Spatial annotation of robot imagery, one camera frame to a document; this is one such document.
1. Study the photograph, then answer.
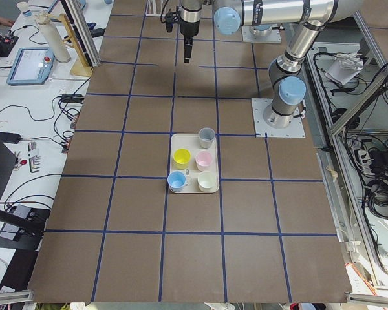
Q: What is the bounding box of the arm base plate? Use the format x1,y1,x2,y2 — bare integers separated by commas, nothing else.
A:
241,24,282,44
252,98,305,138

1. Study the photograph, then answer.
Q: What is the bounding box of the wooden stand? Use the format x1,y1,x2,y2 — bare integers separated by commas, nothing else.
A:
47,14,92,77

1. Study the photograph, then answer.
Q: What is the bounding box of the cream white cup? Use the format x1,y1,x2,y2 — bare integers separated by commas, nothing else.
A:
197,171,216,192

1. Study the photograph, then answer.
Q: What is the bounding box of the hex key set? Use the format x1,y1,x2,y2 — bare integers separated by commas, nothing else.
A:
27,141,40,173

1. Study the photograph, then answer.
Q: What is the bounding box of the yellow cup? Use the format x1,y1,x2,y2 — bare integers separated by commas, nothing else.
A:
173,148,191,170

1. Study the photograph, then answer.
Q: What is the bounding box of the aluminium frame post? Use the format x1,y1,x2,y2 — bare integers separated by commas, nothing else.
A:
61,0,100,67

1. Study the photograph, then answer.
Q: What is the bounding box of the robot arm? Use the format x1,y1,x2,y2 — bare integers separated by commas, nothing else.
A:
173,1,363,129

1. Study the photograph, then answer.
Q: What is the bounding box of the black power adapter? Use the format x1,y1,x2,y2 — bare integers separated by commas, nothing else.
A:
0,132,22,144

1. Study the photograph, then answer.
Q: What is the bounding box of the pink cup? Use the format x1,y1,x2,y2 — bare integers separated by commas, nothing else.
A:
195,151,213,171

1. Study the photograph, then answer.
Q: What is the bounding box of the white wire cup rack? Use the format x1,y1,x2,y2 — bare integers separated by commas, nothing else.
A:
145,0,166,17

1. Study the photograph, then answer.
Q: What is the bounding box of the white paper roll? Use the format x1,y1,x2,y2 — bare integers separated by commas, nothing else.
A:
35,11,71,63

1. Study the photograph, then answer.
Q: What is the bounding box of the cream plastic tray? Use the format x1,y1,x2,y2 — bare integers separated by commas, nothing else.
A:
169,134,219,194

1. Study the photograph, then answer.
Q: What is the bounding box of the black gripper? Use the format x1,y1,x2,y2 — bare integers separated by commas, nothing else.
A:
180,19,199,63

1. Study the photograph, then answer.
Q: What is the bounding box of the black monitor stand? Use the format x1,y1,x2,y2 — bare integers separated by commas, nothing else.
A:
0,129,51,251

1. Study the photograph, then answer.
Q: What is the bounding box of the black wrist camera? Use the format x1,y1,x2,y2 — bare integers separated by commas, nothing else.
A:
164,10,180,33

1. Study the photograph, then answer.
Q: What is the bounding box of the grey cup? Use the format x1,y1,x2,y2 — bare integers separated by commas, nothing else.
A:
199,127,215,149

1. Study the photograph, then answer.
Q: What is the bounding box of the teach pendant tablet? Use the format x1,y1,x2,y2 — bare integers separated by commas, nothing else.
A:
6,48,54,86

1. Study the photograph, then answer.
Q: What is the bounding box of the black camera cable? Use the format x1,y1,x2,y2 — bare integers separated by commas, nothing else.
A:
160,0,182,24

